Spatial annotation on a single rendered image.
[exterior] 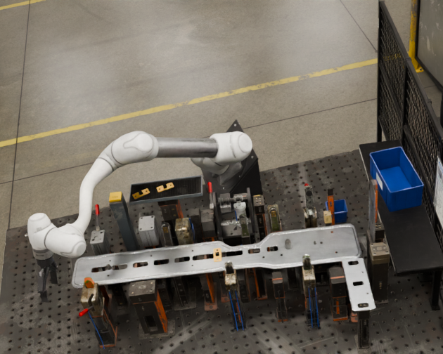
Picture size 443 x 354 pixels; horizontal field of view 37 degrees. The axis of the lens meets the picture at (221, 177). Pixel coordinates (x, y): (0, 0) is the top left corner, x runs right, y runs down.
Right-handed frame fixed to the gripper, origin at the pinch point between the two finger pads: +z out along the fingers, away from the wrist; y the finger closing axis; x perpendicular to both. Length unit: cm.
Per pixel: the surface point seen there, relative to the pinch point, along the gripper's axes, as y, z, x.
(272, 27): -424, -3, 83
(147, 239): -29, -12, 41
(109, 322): -1.7, 18.5, 26.5
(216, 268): -14, -9, 77
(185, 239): -31, -12, 60
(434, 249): -18, -24, 175
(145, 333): -5, 27, 43
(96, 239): -27.5, -11.1, 15.8
